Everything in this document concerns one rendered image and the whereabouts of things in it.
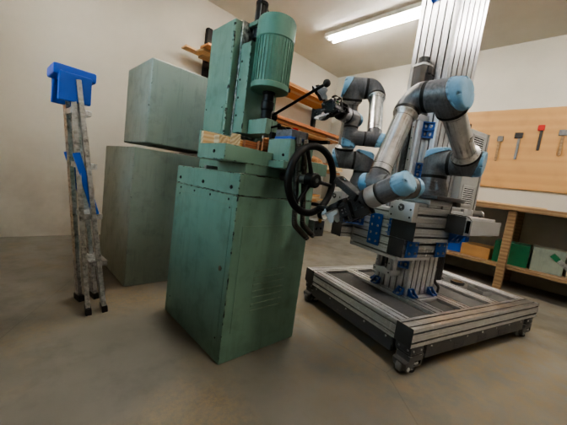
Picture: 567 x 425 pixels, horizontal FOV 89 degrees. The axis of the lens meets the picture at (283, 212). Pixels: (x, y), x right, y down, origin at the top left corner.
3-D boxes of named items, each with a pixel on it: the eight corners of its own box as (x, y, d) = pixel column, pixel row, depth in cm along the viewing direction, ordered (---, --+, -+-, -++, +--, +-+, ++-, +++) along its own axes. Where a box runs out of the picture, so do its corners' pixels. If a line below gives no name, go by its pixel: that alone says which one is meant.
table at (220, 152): (237, 160, 99) (240, 142, 99) (196, 157, 121) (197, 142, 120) (342, 178, 141) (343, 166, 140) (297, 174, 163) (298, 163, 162)
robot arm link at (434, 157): (426, 175, 152) (431, 149, 151) (454, 178, 143) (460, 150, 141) (416, 173, 144) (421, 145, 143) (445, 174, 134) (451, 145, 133)
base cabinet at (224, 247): (217, 366, 120) (236, 196, 112) (163, 309, 161) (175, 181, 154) (293, 336, 151) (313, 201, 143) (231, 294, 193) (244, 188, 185)
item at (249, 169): (245, 173, 113) (245, 163, 113) (217, 169, 128) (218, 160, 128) (311, 182, 141) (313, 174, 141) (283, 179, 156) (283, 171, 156)
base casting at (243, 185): (236, 196, 113) (240, 172, 112) (175, 181, 154) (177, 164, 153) (312, 201, 144) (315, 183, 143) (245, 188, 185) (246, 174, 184)
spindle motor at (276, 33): (267, 83, 123) (276, 5, 119) (242, 88, 135) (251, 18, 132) (295, 96, 135) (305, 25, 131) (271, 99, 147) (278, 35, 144)
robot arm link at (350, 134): (362, 148, 148) (365, 126, 147) (340, 146, 149) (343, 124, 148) (360, 150, 156) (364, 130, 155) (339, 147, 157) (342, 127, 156)
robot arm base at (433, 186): (425, 195, 155) (429, 176, 154) (453, 198, 142) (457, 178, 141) (407, 192, 148) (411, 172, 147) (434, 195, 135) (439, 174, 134)
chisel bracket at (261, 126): (264, 137, 131) (267, 117, 130) (245, 137, 141) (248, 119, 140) (276, 140, 136) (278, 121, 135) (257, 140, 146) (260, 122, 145)
